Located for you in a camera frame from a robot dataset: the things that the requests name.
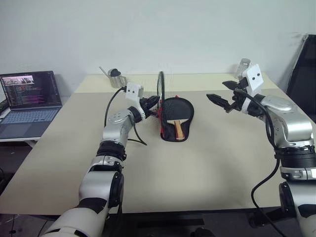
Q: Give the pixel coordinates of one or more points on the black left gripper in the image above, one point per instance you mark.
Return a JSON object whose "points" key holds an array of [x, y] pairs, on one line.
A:
{"points": [[146, 105]]}

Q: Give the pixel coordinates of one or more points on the white side table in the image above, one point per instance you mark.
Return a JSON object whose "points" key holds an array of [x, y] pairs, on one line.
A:
{"points": [[17, 140]]}

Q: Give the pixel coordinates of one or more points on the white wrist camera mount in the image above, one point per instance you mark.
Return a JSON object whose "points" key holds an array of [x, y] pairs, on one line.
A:
{"points": [[254, 78], [132, 94]]}

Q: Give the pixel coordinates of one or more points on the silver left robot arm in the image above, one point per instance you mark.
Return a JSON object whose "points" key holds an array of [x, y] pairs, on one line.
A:
{"points": [[112, 182]]}

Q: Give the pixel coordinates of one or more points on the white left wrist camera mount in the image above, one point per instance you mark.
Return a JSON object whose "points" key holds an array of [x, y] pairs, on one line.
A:
{"points": [[132, 94]]}

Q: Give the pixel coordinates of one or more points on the clear drinking glass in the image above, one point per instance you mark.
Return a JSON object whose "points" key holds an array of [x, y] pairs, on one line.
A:
{"points": [[243, 66]]}

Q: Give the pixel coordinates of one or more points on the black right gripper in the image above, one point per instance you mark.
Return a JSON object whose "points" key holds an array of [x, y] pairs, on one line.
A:
{"points": [[237, 100]]}

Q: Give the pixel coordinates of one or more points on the black chair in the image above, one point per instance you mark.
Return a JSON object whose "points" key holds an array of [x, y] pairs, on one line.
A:
{"points": [[304, 79]]}

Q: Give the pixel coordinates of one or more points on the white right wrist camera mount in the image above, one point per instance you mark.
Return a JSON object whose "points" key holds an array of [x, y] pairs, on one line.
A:
{"points": [[254, 78]]}

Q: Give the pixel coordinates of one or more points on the glass jar with black lid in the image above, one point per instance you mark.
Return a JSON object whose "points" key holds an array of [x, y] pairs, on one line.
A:
{"points": [[118, 79]]}

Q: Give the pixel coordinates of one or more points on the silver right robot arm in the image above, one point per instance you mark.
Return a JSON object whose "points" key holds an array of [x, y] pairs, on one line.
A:
{"points": [[293, 128]]}

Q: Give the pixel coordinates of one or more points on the open laptop blue keyboard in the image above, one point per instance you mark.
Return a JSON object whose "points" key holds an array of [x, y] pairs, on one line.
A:
{"points": [[27, 108]]}

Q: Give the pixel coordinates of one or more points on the black paddle case red zipper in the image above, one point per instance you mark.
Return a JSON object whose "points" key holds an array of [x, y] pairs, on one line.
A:
{"points": [[188, 116]]}

